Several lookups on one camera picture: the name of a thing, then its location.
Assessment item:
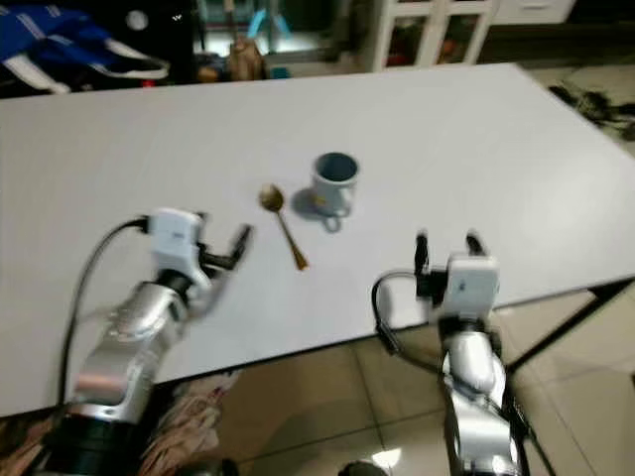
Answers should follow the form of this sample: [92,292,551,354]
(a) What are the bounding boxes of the black table leg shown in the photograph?
[506,280,635,373]

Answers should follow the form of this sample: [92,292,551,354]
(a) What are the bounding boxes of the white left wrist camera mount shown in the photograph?
[149,207,207,291]

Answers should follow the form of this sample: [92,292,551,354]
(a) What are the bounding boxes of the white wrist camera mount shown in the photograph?
[442,253,500,320]
[149,207,207,291]

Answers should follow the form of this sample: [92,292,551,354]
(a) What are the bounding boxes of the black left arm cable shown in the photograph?
[63,218,152,398]

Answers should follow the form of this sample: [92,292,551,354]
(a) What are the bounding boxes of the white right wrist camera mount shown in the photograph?
[442,253,500,320]

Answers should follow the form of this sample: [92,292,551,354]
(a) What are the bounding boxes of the blue-grey ceramic mug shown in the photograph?
[309,151,360,235]

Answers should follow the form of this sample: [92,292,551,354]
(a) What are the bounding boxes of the blue and white jacket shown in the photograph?
[0,5,172,98]

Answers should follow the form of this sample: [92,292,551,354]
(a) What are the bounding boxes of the patterned floor cloth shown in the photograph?
[0,372,244,476]

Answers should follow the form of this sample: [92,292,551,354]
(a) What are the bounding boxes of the brown figurine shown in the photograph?
[226,38,269,84]

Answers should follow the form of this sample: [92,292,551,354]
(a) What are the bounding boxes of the white cabinet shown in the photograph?
[367,0,576,72]

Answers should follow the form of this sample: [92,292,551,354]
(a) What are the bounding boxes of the black floor cables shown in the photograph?
[546,81,635,142]

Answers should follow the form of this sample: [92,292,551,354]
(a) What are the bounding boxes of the gold metal spoon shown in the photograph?
[257,183,311,273]

